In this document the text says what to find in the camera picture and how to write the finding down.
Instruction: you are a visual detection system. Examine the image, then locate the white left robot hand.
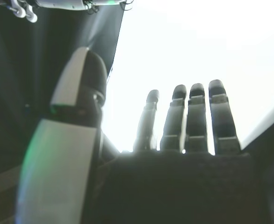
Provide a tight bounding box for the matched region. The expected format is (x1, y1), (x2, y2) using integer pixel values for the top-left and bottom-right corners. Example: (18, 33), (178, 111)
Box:
(15, 46), (266, 224)

